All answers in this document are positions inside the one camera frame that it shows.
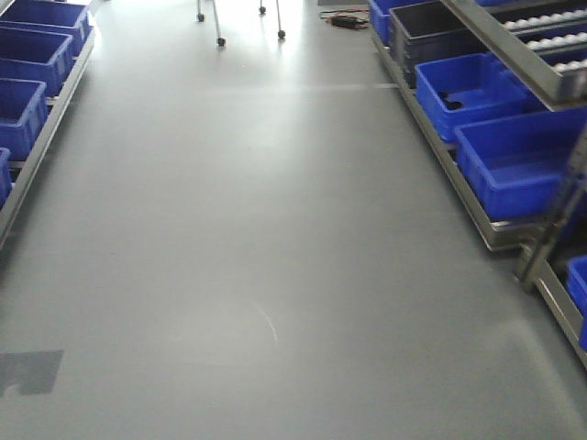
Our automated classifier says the blue bin with black parts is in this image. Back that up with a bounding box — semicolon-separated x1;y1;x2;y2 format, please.
415;52;546;142

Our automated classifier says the dark navy bin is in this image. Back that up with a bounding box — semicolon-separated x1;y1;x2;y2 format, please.
388;1;487;89

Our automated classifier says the blue bin near right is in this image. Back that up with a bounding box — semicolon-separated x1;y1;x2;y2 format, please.
455;108;586;222

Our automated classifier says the blue bin left top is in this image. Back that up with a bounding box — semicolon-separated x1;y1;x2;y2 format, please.
1;1;93;57

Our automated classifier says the left shelf frame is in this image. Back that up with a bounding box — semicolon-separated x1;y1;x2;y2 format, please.
1;27;97;248

